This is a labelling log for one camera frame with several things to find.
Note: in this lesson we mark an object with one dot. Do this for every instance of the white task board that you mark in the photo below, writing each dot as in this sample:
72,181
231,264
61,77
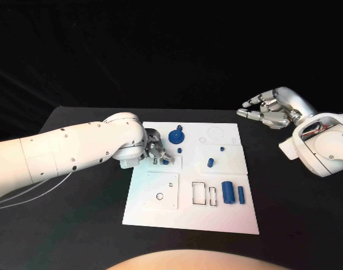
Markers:
189,202

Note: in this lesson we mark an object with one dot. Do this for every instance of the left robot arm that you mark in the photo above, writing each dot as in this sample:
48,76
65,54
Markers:
68,147

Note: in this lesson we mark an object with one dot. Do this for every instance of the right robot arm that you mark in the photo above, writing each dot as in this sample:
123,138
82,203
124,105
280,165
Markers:
326,147

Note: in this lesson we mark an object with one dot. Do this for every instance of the thick blue cylinder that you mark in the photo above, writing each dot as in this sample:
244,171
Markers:
228,192

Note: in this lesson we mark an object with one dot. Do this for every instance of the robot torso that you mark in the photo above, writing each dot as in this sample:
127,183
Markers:
195,260

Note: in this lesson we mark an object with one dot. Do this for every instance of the thin blue cylinder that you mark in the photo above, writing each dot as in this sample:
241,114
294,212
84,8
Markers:
241,195

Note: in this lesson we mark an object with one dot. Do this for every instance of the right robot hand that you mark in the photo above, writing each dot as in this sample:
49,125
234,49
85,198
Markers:
283,105

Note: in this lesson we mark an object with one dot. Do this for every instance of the blue gear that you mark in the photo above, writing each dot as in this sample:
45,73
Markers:
176,136

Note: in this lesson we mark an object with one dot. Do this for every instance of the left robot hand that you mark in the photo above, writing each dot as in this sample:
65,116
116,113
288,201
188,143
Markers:
156,148

